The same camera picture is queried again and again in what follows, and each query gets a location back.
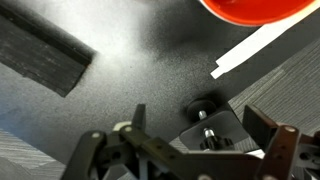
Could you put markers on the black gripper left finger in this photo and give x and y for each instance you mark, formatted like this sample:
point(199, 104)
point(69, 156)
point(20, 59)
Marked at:
point(100, 156)

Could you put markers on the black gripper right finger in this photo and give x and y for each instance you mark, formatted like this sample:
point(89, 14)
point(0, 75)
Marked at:
point(283, 153)

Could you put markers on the black rectangular box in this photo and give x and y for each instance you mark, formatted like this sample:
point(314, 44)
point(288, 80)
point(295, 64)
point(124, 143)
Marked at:
point(40, 56)

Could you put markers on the white cup red inside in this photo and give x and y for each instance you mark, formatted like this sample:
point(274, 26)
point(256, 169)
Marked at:
point(256, 11)

